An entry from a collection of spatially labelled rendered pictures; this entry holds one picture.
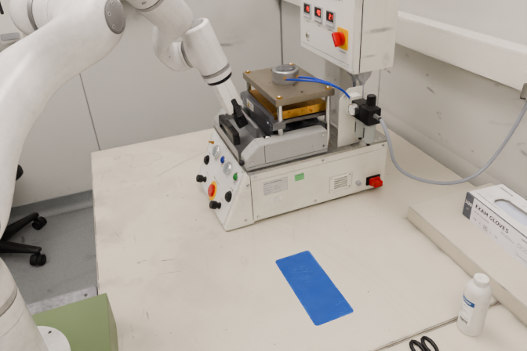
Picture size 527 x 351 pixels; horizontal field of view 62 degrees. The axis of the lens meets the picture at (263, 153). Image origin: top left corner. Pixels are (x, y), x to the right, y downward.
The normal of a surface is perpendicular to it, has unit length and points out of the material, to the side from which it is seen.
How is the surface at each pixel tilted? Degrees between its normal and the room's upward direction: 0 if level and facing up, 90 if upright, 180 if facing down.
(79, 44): 109
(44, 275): 0
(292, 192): 90
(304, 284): 0
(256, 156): 90
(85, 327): 2
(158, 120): 90
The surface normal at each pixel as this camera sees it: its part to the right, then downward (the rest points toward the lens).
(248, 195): 0.36, 0.43
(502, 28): -0.94, 0.21
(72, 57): 0.52, 0.65
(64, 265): -0.05, -0.87
